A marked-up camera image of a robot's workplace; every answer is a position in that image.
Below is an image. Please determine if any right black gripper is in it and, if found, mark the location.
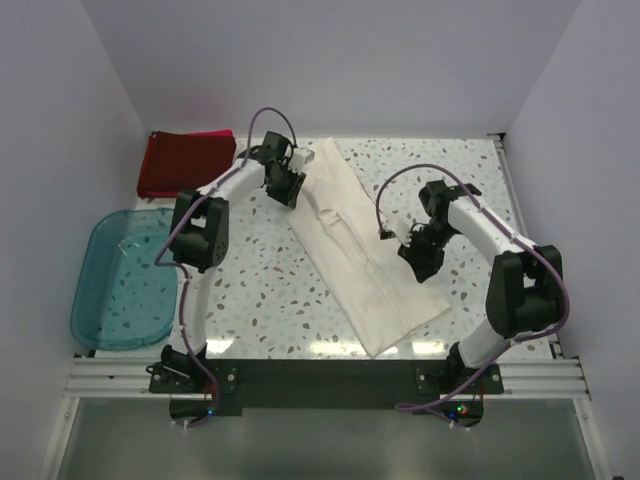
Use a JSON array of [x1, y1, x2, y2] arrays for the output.
[[398, 222, 458, 285]]

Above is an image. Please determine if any white t-shirt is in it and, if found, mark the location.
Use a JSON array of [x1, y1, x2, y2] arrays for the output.
[[287, 139, 450, 357]]

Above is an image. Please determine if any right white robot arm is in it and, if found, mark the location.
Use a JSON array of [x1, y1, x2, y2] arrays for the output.
[[398, 180, 568, 393]]

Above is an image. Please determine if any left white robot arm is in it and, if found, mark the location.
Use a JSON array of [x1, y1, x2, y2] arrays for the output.
[[161, 131, 308, 392]]

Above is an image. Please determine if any blue plastic basket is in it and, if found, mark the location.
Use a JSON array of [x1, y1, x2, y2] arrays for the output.
[[70, 208, 177, 351]]

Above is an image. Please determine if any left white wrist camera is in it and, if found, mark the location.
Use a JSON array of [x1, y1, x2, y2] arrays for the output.
[[289, 148, 315, 173]]

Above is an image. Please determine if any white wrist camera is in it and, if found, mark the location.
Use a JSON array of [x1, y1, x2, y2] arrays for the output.
[[379, 220, 412, 246], [289, 148, 315, 173]]

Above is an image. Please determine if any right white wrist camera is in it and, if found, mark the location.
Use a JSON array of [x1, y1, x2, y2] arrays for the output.
[[379, 220, 412, 246]]

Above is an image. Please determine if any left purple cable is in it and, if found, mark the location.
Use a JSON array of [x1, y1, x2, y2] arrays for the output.
[[153, 106, 297, 429]]

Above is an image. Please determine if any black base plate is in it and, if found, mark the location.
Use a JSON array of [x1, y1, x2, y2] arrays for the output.
[[146, 359, 505, 425]]

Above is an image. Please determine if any aluminium frame rail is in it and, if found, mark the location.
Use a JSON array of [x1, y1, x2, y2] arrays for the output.
[[37, 354, 166, 480]]

